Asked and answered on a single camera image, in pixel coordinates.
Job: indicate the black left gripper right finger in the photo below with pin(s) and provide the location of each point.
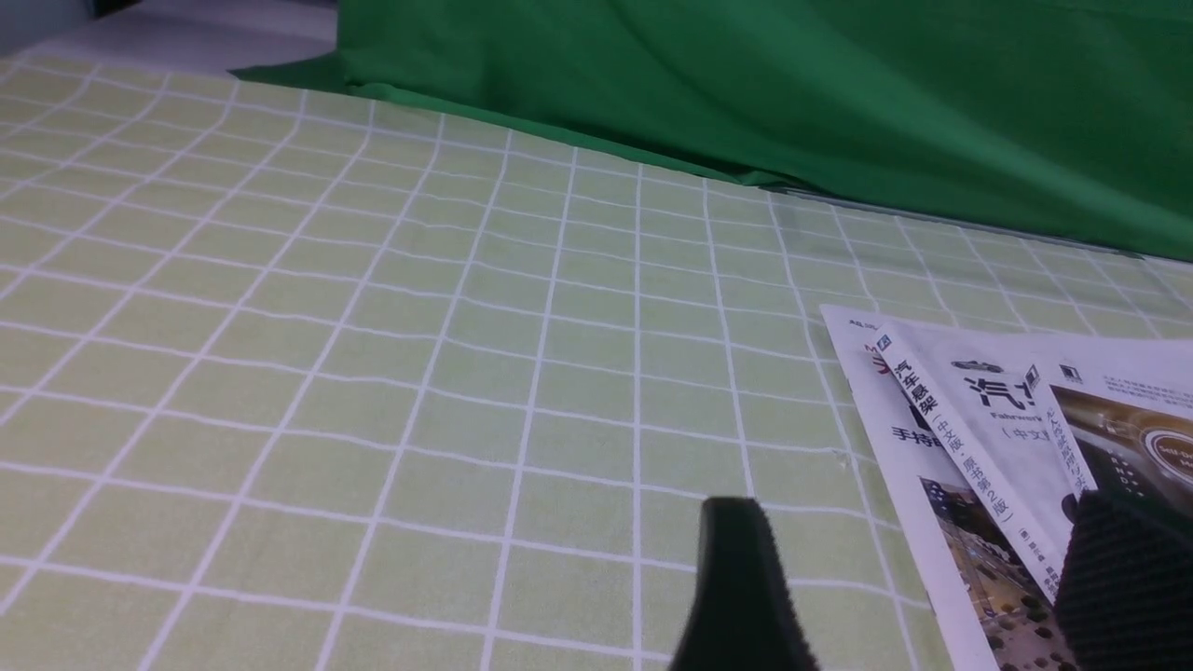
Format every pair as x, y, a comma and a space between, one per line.
1125, 596

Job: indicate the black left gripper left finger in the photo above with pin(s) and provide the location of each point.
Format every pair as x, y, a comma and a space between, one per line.
741, 616

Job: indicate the bottom white book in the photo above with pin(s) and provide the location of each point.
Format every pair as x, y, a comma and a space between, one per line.
989, 611

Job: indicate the top self-driving book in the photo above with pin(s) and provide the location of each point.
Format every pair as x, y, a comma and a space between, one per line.
1126, 431

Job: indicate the middle white automotive book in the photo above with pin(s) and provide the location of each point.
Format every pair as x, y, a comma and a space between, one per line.
970, 388

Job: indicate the green backdrop cloth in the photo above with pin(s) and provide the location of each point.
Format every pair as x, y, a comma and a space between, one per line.
1071, 119

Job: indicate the green checkered tablecloth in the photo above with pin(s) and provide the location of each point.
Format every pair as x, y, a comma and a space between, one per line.
295, 381

